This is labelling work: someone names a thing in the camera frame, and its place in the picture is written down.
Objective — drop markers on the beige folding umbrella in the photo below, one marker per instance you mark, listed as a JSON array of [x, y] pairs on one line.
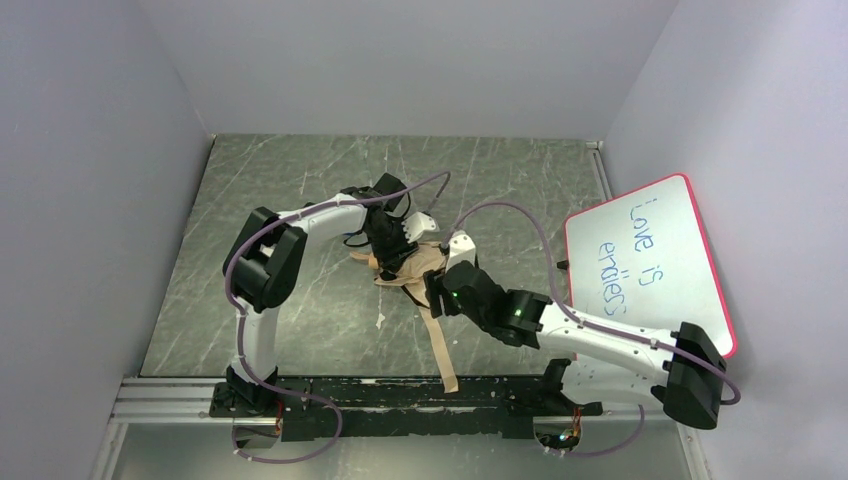
[[410, 280]]

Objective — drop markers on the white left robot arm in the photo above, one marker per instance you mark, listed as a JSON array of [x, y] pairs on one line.
[[263, 265]]

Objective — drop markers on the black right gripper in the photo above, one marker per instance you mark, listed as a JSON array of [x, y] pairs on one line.
[[436, 296]]

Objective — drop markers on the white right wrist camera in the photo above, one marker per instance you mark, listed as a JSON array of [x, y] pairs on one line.
[[460, 248]]

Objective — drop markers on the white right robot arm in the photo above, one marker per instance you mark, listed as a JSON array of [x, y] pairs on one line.
[[681, 368]]

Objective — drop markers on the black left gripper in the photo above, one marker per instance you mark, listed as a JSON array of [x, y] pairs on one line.
[[389, 250]]

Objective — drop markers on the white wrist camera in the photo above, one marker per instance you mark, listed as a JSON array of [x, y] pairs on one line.
[[417, 224], [460, 248]]

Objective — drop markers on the aluminium frame rail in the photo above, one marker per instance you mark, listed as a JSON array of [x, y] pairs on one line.
[[187, 400]]

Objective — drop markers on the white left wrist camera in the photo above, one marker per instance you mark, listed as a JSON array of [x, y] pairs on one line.
[[417, 224]]

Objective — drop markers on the pink-framed whiteboard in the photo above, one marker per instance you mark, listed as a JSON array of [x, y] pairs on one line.
[[644, 259]]

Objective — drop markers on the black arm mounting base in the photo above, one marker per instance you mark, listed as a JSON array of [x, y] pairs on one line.
[[400, 406]]

